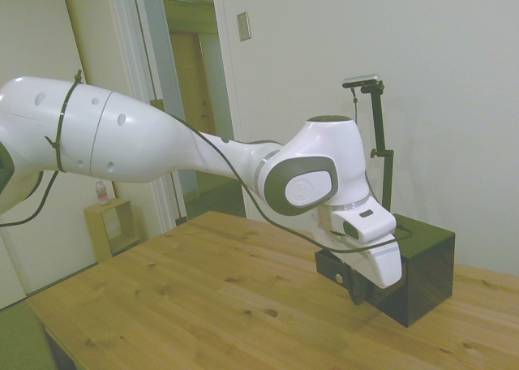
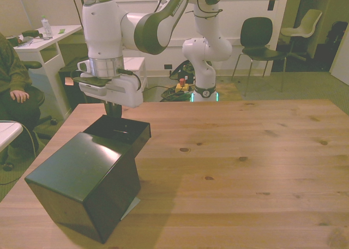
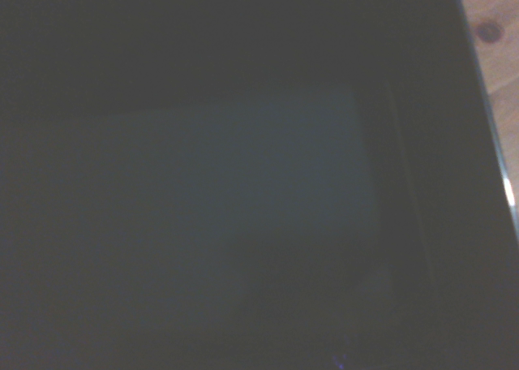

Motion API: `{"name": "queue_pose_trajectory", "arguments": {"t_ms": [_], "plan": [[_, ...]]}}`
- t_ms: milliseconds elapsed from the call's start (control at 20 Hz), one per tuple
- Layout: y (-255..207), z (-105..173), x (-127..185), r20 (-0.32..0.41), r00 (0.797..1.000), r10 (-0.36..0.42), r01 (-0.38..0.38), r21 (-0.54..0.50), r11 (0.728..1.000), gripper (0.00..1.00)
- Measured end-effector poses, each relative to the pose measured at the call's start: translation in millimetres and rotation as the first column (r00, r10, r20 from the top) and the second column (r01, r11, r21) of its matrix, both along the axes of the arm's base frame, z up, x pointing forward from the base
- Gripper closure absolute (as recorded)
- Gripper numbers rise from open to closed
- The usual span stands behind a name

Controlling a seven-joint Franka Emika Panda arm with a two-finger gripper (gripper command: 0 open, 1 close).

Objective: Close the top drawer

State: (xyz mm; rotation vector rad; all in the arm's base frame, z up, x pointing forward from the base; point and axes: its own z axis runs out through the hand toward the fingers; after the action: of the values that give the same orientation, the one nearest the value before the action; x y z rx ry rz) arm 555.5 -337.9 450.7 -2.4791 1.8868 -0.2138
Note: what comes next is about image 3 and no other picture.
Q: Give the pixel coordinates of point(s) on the black drawer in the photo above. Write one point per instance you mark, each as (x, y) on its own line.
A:
(227, 191)

